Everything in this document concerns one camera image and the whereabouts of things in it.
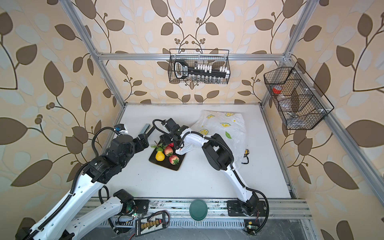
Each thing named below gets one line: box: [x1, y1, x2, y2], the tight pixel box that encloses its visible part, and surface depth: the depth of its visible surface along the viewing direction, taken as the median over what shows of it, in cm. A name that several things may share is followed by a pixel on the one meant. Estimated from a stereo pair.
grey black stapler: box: [140, 123, 155, 137], surface depth 104 cm
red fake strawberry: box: [168, 155, 180, 165], surface depth 88 cm
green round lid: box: [189, 199, 208, 221], surface depth 66 cm
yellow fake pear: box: [155, 151, 165, 162], surface depth 90 cm
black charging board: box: [134, 213, 166, 237], surface depth 70 cm
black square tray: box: [148, 148, 186, 171], surface depth 90 cm
